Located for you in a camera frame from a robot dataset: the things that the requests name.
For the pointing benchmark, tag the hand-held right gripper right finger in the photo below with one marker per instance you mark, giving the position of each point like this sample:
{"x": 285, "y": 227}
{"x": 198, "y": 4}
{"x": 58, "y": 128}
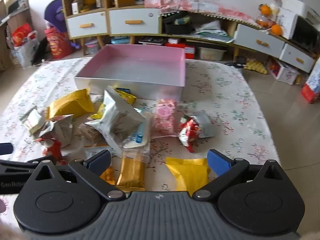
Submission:
{"x": 220, "y": 162}

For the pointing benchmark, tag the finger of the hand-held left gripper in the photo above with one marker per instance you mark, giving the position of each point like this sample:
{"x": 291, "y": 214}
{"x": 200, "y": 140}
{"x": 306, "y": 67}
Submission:
{"x": 5, "y": 149}

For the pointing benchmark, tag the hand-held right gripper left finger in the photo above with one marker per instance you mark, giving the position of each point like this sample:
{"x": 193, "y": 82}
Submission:
{"x": 98, "y": 161}

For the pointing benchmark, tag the orange snack packet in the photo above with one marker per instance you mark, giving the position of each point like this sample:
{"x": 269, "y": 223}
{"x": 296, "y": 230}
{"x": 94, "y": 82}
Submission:
{"x": 108, "y": 177}

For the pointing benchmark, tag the brown snack packet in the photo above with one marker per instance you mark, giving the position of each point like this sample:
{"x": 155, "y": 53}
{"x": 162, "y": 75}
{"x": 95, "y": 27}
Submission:
{"x": 91, "y": 133}

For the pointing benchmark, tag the gold snack packet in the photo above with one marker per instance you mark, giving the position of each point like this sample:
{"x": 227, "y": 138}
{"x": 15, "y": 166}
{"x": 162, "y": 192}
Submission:
{"x": 131, "y": 172}

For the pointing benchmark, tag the yellow snack packet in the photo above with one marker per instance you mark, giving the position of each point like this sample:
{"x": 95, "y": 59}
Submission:
{"x": 187, "y": 175}
{"x": 70, "y": 105}

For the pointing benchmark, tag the large white silver snack packet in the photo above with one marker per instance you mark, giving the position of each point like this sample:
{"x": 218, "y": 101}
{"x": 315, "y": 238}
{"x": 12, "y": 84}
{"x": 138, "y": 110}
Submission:
{"x": 117, "y": 125}

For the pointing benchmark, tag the red silver snack packet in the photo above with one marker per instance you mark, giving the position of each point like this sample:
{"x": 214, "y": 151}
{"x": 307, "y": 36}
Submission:
{"x": 190, "y": 132}

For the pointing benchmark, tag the clear blue white packet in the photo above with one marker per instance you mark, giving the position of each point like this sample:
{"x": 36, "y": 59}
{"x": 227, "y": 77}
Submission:
{"x": 138, "y": 137}

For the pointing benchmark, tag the small red snack packet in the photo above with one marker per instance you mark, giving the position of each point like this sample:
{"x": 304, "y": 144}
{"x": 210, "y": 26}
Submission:
{"x": 53, "y": 148}

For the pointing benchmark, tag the silver red-trim snack packet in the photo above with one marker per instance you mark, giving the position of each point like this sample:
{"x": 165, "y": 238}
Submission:
{"x": 61, "y": 132}

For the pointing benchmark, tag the small yellow packet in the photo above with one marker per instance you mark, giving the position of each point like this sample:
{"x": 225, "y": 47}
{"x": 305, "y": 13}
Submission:
{"x": 98, "y": 113}

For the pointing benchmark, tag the yellow blue biscuit packet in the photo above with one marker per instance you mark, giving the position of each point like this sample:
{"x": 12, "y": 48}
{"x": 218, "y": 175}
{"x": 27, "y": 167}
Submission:
{"x": 127, "y": 97}

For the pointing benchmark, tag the pink snack packet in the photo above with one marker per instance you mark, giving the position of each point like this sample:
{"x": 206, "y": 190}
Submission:
{"x": 165, "y": 117}

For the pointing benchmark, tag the pink cardboard box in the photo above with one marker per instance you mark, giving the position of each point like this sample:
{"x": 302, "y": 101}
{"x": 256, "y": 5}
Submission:
{"x": 140, "y": 62}

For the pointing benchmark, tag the black flat board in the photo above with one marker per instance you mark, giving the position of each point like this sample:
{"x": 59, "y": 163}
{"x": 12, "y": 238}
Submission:
{"x": 40, "y": 52}

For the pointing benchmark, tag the yellow egg tray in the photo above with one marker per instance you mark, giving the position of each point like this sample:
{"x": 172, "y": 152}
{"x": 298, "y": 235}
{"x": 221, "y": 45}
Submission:
{"x": 256, "y": 66}

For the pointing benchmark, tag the white red plastic bag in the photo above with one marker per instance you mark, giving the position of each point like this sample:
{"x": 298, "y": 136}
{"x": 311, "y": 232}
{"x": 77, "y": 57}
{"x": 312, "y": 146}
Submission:
{"x": 23, "y": 47}

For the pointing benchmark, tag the black power adapter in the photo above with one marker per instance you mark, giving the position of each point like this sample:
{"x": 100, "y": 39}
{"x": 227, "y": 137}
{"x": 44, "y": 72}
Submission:
{"x": 241, "y": 60}

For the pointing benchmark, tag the white box red contents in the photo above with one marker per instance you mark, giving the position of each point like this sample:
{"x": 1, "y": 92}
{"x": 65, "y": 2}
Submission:
{"x": 285, "y": 72}

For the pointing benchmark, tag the small clear storage box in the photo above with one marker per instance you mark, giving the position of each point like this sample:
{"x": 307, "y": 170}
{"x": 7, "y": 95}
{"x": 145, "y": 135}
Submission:
{"x": 92, "y": 47}

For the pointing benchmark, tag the red cardboard box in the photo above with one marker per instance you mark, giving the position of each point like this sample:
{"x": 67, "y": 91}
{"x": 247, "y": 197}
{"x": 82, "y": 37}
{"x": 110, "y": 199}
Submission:
{"x": 190, "y": 51}

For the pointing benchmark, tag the red gift bag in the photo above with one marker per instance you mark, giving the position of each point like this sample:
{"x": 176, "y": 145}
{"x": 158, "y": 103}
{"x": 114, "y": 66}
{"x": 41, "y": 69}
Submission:
{"x": 58, "y": 45}

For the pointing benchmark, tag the red white carton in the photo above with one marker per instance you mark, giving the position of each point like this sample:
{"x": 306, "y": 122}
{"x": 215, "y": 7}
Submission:
{"x": 312, "y": 85}

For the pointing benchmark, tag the blue lidded storage box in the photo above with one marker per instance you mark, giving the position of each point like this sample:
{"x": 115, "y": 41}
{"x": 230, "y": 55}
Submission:
{"x": 120, "y": 40}

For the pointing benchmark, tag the cluttered wooden desk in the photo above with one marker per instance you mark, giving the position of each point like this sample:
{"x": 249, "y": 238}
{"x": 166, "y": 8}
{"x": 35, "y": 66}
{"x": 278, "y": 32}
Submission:
{"x": 15, "y": 20}

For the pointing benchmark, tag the small white box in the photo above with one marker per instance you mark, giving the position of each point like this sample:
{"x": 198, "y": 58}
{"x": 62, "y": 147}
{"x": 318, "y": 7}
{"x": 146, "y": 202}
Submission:
{"x": 174, "y": 41}

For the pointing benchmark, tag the pile of papers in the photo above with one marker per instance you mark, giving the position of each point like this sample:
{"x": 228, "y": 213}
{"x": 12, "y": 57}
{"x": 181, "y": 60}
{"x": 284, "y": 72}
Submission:
{"x": 212, "y": 31}

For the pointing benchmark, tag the long wooden tv stand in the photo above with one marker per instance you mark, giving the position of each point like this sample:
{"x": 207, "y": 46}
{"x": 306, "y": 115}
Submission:
{"x": 231, "y": 28}

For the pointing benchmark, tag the black plastic bin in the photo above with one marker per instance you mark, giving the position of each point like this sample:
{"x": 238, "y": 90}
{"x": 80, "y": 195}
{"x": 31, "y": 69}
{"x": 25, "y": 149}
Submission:
{"x": 177, "y": 28}

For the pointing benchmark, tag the orange fruit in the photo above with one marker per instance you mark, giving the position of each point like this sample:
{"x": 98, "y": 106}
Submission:
{"x": 265, "y": 9}
{"x": 276, "y": 30}
{"x": 89, "y": 2}

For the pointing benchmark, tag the purple plush toy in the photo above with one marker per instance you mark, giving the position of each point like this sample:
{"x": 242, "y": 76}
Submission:
{"x": 55, "y": 12}

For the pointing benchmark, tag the jar of small oranges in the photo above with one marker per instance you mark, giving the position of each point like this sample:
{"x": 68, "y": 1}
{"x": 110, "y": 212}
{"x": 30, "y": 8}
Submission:
{"x": 262, "y": 22}

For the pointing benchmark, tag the green yellow packet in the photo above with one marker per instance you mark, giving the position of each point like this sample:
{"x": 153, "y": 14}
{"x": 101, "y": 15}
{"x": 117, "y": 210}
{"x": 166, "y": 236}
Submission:
{"x": 182, "y": 20}

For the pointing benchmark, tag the white drawer round sticker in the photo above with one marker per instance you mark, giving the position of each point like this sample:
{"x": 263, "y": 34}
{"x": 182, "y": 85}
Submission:
{"x": 132, "y": 15}

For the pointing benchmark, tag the wooden drawer cabinet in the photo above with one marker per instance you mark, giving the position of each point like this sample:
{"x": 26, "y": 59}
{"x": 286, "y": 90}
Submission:
{"x": 160, "y": 22}

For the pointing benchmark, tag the black toaster oven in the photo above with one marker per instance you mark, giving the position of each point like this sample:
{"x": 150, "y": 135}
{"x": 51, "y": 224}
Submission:
{"x": 305, "y": 35}

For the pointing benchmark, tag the white cardboard box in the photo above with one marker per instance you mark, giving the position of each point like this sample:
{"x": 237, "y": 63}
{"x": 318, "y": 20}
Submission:
{"x": 287, "y": 23}

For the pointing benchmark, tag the small white carton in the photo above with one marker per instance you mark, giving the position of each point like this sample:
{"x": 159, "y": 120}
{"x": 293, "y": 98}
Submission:
{"x": 75, "y": 7}

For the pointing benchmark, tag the pink patterned cloth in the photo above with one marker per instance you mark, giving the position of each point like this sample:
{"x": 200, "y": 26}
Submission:
{"x": 195, "y": 5}

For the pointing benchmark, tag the small wooden box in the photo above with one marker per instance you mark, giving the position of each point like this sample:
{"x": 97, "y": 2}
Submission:
{"x": 124, "y": 1}

